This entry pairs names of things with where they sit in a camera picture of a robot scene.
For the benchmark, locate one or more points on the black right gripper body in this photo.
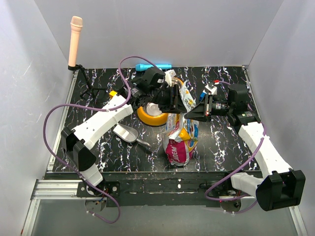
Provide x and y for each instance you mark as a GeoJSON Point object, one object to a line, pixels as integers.
{"type": "Point", "coordinates": [218, 108]}

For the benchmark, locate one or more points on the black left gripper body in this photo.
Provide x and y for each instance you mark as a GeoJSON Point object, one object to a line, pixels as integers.
{"type": "Point", "coordinates": [161, 97]}

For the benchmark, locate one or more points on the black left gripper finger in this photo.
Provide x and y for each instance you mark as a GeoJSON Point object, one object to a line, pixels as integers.
{"type": "Point", "coordinates": [174, 105]}
{"type": "Point", "coordinates": [175, 93]}

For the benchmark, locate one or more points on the pink white pet food bag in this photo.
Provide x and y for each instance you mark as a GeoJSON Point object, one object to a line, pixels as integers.
{"type": "Point", "coordinates": [180, 139]}

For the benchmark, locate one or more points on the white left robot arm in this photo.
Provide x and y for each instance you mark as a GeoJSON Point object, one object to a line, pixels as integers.
{"type": "Point", "coordinates": [78, 142]}

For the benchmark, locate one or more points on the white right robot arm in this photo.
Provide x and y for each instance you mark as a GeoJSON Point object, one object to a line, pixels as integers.
{"type": "Point", "coordinates": [280, 185]}

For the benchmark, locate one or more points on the yellow double pet bowl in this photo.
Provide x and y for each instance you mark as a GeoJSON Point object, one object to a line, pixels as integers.
{"type": "Point", "coordinates": [151, 115]}

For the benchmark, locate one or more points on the blue toy brick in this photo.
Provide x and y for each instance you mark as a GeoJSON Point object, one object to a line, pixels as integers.
{"type": "Point", "coordinates": [202, 95]}

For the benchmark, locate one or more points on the cyan flashlight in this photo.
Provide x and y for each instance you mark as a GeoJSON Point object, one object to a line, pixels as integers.
{"type": "Point", "coordinates": [144, 67]}

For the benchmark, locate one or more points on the yellow toy brick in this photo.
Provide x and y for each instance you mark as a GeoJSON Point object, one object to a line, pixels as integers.
{"type": "Point", "coordinates": [112, 94]}

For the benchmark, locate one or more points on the silver metal scoop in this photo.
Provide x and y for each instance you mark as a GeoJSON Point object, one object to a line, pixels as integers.
{"type": "Point", "coordinates": [129, 134]}

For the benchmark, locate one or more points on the pink microphone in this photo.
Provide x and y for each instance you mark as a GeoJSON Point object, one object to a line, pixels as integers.
{"type": "Point", "coordinates": [76, 27]}

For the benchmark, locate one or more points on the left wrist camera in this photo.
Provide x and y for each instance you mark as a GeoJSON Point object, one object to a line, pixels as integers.
{"type": "Point", "coordinates": [155, 77]}

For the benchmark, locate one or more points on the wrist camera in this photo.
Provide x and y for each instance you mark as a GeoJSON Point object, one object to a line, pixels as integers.
{"type": "Point", "coordinates": [237, 93]}
{"type": "Point", "coordinates": [155, 77]}

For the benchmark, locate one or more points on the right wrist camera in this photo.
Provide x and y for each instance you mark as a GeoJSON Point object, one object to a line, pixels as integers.
{"type": "Point", "coordinates": [237, 93]}

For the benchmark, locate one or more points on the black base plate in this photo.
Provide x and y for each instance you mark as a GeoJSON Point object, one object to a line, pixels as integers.
{"type": "Point", "coordinates": [162, 188]}

